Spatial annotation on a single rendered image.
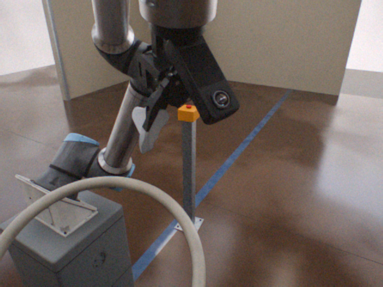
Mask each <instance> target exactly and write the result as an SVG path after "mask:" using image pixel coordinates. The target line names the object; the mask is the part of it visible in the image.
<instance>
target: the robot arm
mask: <svg viewBox="0 0 383 287"><path fill-rule="evenodd" d="M92 4H93V10H94V12H93V13H94V18H95V24H94V25H93V28H92V39H93V43H94V45H95V47H96V49H97V50H98V52H99V54H100V55H101V56H102V57H103V58H104V59H105V60H106V61H107V62H108V63H109V64H110V65H111V66H113V67H114V68H116V69H117V70H118V71H121V73H123V74H125V75H127V76H129V77H130V80H129V86H128V88H127V91H126V95H125V97H124V100H123V101H122V104H121V107H120V110H119V112H118V116H117V119H116V121H115V125H114V127H113V130H112V133H111V136H110V139H109V142H108V145H107V147H106V148H104V149H100V148H98V147H99V143H98V142H96V141H94V140H93V139H90V138H87V137H85V136H82V135H79V134H76V133H70V134H68V135H67V137H66V138H65V139H64V141H63V142H62V144H61V146H60V147H59V149H58V150H57V153H56V154H55V156H54V159H53V160H52V162H51V163H50V165H49V167H48V169H47V170H45V171H44V172H43V173H42V174H40V175H39V176H38V177H37V178H36V180H35V181H34V182H36V183H37V184H38V185H40V186H42V187H44V188H46V189H48V190H51V191H54V190H56V189H58V188H60V187H63V186H65V185H68V184H71V183H73V182H77V181H81V180H82V178H83V177H84V178H87V179H89V178H97V177H104V176H117V177H125V178H130V177H131V175H132V173H133V170H134V168H135V165H134V164H133V163H132V158H131V156H132V154H133V151H134V149H135V147H136V144H137V143H138V141H139V148H140V151H141V154H145V153H147V152H148V151H149V150H151V149H153V145H154V142H155V141H156V139H157V138H158V137H159V132H160V129H161V128H162V127H163V126H164V125H165V124H166V123H167V122H168V120H169V118H170V115H169V113H168V112H167V110H166V109H167V107H168V104H170V105H171V106H176V107H177V108H179V107H180V105H183V104H185V103H187V102H189V101H191V100H192V102H193V103H194V105H195V107H196V109H197V111H198V113H199V115H200V117H201V118H202V120H203V122H204V123H205V124H207V125H211V124H215V123H217V122H219V121H222V120H224V119H226V118H229V117H230V116H231V115H232V114H233V113H235V112H236V111H237V110H238V109H239V107H240V103H239V102H238V101H237V99H236V97H235V94H234V92H233V91H232V89H231V87H230V85H229V83H228V82H227V80H226V77H225V76H224V74H223V71H222V70H221V69H220V67H219V65H218V63H217V61H216V60H215V58H214V56H213V54H212V52H211V50H210V48H209V46H208V44H207V43H206V41H205V38H204V37H203V34H204V33H205V31H206V26H207V24H208V23H209V22H211V21H212V20H213V18H214V17H215V14H216V10H217V0H139V10H140V13H141V15H142V17H143V18H144V19H145V20H146V21H148V27H149V30H150V31H151V44H147V43H145V42H144V41H141V40H140V39H138V38H136V37H135V36H134V35H133V30H132V28H131V26H130V25H129V13H130V0H92Z"/></svg>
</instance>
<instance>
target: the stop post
mask: <svg viewBox="0 0 383 287"><path fill-rule="evenodd" d="M186 106H187V105H184V106H182V107H180V108H179V109H178V120H180V121H181V136H182V170H183V205H184V211H185V212H186V214H188V216H189V218H190V219H191V221H192V223H193V225H194V227H195V229H196V231H198V229H199V228H200V226H201V225H202V223H203V221H204V219H200V218H197V217H195V177H196V120H197V119H198V118H199V113H198V111H197V109H196V107H195V106H191V108H187V107H186ZM174 228H175V229H177V230H180V231H183V229H181V227H180V225H179V223H177V224H176V226H175V227H174Z"/></svg>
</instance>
